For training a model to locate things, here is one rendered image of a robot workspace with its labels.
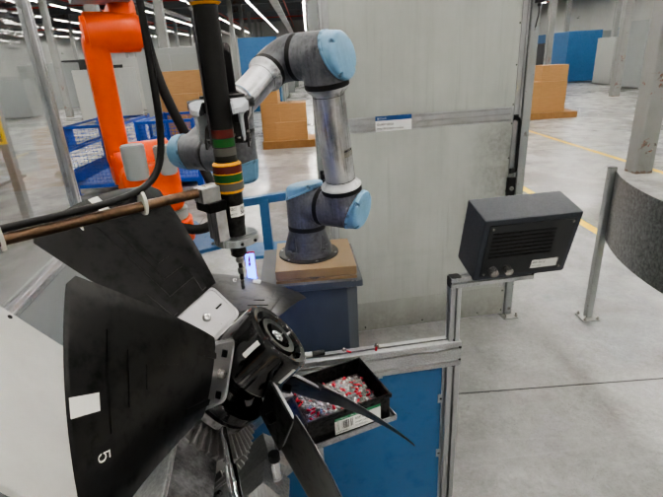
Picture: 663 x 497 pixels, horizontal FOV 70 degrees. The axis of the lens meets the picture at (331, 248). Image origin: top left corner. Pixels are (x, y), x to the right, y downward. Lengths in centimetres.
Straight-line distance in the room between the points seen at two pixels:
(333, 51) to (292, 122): 874
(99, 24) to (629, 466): 451
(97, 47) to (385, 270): 305
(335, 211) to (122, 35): 351
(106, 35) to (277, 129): 582
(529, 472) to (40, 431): 189
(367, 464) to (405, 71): 189
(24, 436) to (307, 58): 94
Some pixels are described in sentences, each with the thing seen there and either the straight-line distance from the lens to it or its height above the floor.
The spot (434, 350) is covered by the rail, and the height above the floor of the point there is 83.
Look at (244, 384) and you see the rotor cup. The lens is 71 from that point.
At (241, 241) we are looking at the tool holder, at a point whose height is 136.
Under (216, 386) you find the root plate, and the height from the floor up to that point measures 121.
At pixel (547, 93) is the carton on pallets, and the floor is 60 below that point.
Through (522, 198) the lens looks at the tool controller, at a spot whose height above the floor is 125.
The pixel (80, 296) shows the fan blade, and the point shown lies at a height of 142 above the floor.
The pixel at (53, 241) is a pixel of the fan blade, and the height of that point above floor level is 139.
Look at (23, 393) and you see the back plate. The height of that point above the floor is 121.
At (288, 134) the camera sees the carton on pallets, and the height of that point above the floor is 26.
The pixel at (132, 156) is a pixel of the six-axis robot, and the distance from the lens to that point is 441.
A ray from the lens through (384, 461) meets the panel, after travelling 161.
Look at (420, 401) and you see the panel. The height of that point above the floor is 66.
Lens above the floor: 161
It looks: 22 degrees down
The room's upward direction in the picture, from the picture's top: 3 degrees counter-clockwise
